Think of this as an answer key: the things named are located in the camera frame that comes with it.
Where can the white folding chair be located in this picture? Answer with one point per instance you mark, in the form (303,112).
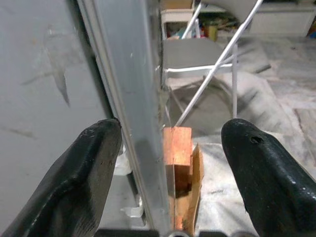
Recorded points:
(190,71)

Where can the brown cardboard piece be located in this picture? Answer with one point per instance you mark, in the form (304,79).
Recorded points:
(196,172)

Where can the white low cabinet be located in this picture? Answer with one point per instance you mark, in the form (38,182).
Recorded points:
(281,22)

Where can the white shelf unit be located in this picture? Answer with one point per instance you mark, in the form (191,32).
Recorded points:
(172,14)

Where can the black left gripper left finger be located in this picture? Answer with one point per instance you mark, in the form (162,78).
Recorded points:
(74,177)

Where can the yellow-green container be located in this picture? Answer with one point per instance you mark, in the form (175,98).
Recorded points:
(212,32)

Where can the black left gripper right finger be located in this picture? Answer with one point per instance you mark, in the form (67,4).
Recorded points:
(271,177)

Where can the red brick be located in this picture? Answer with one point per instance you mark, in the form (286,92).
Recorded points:
(178,145)

